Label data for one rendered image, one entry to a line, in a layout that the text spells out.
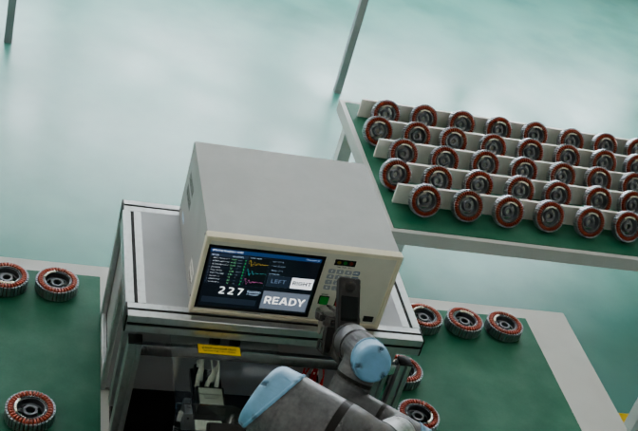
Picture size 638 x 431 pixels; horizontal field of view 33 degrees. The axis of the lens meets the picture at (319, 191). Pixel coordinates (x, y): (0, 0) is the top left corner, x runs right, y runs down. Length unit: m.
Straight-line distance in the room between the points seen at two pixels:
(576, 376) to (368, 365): 1.30
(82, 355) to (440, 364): 0.99
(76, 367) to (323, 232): 0.74
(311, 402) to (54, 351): 1.20
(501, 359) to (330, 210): 0.93
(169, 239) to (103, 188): 2.22
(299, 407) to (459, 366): 1.45
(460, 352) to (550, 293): 1.92
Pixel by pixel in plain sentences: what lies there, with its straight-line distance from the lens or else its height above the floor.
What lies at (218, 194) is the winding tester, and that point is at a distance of 2.39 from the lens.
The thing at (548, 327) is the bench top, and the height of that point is 0.75.
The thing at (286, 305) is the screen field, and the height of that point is 1.16.
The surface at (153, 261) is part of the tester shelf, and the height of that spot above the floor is 1.11.
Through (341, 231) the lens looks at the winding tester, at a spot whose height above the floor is 1.32.
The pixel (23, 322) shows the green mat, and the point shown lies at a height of 0.75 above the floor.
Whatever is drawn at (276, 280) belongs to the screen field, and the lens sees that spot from 2.34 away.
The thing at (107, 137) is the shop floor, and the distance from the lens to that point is 5.15.
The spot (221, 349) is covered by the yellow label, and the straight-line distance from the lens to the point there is 2.37.
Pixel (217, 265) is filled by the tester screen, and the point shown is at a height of 1.25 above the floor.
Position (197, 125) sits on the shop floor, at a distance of 5.40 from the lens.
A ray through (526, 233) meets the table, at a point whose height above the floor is 0.75.
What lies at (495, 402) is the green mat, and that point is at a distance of 3.02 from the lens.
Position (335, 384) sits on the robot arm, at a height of 1.25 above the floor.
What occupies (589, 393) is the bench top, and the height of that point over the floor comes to 0.75.
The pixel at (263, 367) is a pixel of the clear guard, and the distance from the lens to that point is 2.35.
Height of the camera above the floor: 2.58
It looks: 30 degrees down
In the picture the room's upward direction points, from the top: 17 degrees clockwise
